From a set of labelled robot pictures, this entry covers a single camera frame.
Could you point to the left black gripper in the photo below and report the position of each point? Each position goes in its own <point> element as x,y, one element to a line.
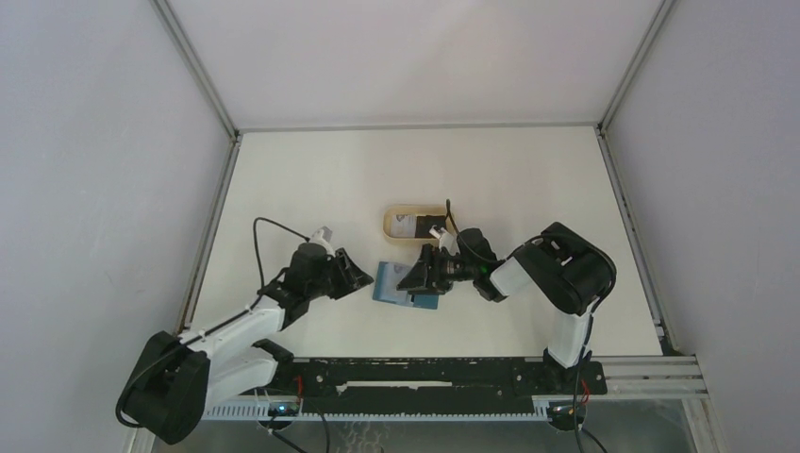
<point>351,276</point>

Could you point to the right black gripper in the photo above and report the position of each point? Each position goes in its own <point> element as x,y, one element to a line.
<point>421,279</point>

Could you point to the white card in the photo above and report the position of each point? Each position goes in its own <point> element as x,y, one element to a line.
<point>403,226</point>
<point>392,273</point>

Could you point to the blue card holder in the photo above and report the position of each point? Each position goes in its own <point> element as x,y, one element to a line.
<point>424,302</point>

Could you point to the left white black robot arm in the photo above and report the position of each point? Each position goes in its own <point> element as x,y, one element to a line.
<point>178,378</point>

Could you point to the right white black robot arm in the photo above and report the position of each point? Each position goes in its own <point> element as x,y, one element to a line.
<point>574,275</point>

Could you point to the black card in tray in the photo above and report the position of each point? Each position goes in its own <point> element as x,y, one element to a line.
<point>425,223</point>

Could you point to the white card in tray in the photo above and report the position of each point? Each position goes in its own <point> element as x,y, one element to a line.
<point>403,226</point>

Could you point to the beige oval tray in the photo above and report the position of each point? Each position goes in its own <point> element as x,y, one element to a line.
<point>416,210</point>

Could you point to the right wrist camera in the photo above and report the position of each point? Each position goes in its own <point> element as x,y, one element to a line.
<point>445,240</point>

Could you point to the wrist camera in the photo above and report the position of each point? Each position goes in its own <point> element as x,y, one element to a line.
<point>445,240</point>
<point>322,237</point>

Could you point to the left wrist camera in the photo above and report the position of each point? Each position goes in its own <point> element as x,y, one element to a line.
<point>322,237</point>

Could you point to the black mounting base plate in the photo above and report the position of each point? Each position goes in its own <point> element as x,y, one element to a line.
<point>438,384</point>

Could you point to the white toothed cable duct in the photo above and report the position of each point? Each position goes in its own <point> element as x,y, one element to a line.
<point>251,410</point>

